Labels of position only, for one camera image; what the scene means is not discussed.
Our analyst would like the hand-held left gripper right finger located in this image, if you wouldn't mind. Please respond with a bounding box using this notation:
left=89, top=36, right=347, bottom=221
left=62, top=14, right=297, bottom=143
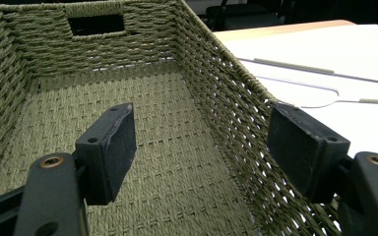
left=266, top=102, right=378, bottom=236

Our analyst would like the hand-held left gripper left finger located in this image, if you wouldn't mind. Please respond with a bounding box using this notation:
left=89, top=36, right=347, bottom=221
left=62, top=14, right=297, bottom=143
left=13, top=102, right=138, bottom=236

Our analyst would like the green woven basket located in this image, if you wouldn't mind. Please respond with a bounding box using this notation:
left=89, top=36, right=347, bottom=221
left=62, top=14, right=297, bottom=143
left=0, top=0, right=343, bottom=236

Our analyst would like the black chair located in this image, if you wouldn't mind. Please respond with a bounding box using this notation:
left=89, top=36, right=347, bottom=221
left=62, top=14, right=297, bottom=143
left=205, top=0, right=284, bottom=31

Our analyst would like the wire clothes hanger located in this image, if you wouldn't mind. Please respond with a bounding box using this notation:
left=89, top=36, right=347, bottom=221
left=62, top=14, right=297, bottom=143
left=236, top=57, right=378, bottom=110

